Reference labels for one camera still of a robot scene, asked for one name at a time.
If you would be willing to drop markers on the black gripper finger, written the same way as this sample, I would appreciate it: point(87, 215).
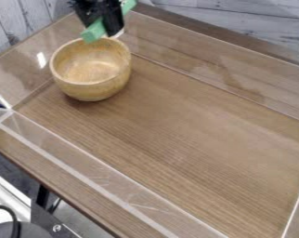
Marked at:
point(112, 19)
point(88, 14)

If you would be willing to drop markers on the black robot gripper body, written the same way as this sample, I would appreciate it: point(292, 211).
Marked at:
point(85, 4)

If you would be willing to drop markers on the green rectangular block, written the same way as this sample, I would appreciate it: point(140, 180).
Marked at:
point(96, 30)

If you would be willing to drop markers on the brown wooden bowl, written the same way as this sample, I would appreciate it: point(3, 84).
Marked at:
point(91, 71)

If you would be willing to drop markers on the clear acrylic tray walls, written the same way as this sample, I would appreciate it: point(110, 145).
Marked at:
point(190, 154)

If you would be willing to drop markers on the black table leg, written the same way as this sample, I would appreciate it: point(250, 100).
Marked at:
point(43, 197)

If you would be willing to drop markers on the dark metal floor bracket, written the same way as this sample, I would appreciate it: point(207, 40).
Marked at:
point(44, 219)

